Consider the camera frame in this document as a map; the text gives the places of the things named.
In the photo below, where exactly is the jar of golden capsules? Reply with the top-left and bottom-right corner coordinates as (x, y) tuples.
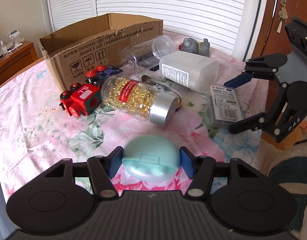
(101, 75), (178, 127)

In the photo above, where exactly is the clear screw box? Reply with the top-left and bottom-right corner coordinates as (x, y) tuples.
(209, 85), (243, 127)

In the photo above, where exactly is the white translucent plastic container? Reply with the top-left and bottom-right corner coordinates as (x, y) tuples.
(159, 50), (219, 93)

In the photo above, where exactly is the black square device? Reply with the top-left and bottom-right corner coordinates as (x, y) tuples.
(150, 65), (159, 72)

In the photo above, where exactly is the cardboard box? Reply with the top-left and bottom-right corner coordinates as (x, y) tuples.
(38, 13), (163, 91)

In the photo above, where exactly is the pink floral table cloth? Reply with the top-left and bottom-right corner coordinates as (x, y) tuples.
(0, 29), (269, 203)

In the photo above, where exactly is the wooden nightstand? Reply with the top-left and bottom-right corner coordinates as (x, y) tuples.
(0, 41), (38, 85)

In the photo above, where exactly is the red toy train engine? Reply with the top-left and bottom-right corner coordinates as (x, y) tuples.
(59, 83), (102, 118)

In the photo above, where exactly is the clear plastic jar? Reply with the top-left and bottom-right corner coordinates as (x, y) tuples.
(120, 35), (176, 74)

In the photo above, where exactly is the grey elephant toy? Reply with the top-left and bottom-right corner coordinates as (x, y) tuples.
(178, 38), (210, 57)

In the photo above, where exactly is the brown wooden door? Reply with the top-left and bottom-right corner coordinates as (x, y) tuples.
(252, 0), (307, 57)

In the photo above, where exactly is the blue black toy train car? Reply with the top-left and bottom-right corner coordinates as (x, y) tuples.
(85, 65), (123, 88)

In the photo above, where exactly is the mint green earbud case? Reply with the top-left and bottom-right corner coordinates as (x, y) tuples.
(122, 135), (181, 183)

